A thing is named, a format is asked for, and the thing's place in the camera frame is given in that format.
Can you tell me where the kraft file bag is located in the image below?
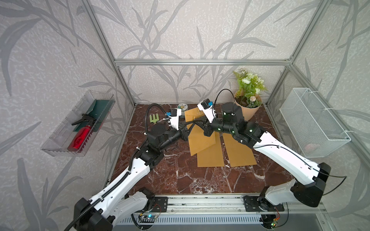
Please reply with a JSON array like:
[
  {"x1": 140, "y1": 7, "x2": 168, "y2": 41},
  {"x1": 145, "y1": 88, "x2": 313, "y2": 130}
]
[
  {"x1": 185, "y1": 107, "x2": 216, "y2": 156},
  {"x1": 197, "y1": 132, "x2": 225, "y2": 167},
  {"x1": 223, "y1": 133, "x2": 257, "y2": 167}
]

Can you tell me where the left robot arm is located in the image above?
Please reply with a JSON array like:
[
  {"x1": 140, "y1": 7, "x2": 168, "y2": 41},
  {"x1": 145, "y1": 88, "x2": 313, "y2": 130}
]
[{"x1": 65, "y1": 123, "x2": 193, "y2": 231}]

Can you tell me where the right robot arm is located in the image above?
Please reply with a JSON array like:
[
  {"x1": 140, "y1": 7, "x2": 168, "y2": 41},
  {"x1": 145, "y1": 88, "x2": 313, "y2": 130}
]
[{"x1": 189, "y1": 100, "x2": 331, "y2": 211}]

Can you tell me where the small labelled tin can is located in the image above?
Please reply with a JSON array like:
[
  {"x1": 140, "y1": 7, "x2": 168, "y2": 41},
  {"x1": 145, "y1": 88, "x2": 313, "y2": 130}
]
[{"x1": 177, "y1": 103, "x2": 188, "y2": 112}]

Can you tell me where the green garden hand fork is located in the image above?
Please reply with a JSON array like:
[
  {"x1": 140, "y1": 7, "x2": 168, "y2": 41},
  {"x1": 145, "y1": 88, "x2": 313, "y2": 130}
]
[{"x1": 149, "y1": 113, "x2": 160, "y2": 124}]

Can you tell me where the peach flower pot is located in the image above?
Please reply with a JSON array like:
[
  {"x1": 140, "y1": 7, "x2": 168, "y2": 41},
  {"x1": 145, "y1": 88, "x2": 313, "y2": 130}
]
[{"x1": 234, "y1": 93, "x2": 262, "y2": 121}]

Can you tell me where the green artificial plant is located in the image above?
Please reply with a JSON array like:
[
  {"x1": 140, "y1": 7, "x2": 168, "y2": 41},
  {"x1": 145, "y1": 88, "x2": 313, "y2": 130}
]
[{"x1": 233, "y1": 68, "x2": 267, "y2": 108}]

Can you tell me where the green dustpan scoop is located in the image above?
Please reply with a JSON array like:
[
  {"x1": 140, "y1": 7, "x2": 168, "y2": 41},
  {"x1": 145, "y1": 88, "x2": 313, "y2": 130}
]
[{"x1": 72, "y1": 100, "x2": 112, "y2": 132}]

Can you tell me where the left circuit board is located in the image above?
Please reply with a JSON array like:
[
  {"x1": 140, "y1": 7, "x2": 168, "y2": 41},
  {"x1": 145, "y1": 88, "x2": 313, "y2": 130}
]
[{"x1": 138, "y1": 213, "x2": 160, "y2": 223}]

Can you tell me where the circuit board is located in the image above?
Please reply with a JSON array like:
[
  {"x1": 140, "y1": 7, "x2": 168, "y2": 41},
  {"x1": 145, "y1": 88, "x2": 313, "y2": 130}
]
[
  {"x1": 138, "y1": 213, "x2": 160, "y2": 223},
  {"x1": 260, "y1": 214, "x2": 280, "y2": 230}
]

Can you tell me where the right circuit board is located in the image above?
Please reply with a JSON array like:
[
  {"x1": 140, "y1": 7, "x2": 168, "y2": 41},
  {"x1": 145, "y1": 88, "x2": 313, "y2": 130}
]
[{"x1": 260, "y1": 214, "x2": 280, "y2": 230}]

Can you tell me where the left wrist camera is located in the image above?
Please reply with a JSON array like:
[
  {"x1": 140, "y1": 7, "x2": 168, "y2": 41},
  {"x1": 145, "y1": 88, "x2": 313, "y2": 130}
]
[{"x1": 166, "y1": 108, "x2": 182, "y2": 131}]

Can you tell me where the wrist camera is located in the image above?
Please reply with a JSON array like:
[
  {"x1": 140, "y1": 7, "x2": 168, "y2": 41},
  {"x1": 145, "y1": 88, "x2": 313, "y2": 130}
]
[
  {"x1": 197, "y1": 99, "x2": 216, "y2": 123},
  {"x1": 166, "y1": 108, "x2": 182, "y2": 131}
]

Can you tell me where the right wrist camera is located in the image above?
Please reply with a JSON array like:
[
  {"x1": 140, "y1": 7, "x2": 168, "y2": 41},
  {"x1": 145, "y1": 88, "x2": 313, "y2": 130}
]
[{"x1": 197, "y1": 99, "x2": 216, "y2": 123}]

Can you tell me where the aluminium frame back bar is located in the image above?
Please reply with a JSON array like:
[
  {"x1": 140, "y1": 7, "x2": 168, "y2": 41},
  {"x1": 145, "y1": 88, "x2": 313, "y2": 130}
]
[{"x1": 114, "y1": 59, "x2": 290, "y2": 66}]

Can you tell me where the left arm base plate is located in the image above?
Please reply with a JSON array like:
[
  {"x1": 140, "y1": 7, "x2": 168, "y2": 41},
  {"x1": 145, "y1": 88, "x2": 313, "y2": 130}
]
[{"x1": 136, "y1": 196, "x2": 169, "y2": 213}]

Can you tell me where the aluminium front rail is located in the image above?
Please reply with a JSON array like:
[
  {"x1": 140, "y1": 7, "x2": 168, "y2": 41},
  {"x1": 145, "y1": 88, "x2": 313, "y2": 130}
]
[{"x1": 83, "y1": 194, "x2": 327, "y2": 217}]

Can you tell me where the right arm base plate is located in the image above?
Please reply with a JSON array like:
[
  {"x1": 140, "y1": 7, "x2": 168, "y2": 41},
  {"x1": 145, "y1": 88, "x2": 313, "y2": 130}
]
[{"x1": 243, "y1": 195, "x2": 285, "y2": 212}]

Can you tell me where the clear plastic wall bin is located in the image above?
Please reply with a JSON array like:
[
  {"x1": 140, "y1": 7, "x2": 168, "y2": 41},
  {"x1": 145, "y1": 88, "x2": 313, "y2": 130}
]
[{"x1": 41, "y1": 90, "x2": 116, "y2": 157}]

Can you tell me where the white wire mesh basket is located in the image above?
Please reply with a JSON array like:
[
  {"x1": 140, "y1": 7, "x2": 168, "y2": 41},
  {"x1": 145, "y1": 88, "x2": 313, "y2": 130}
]
[{"x1": 280, "y1": 88, "x2": 351, "y2": 158}]

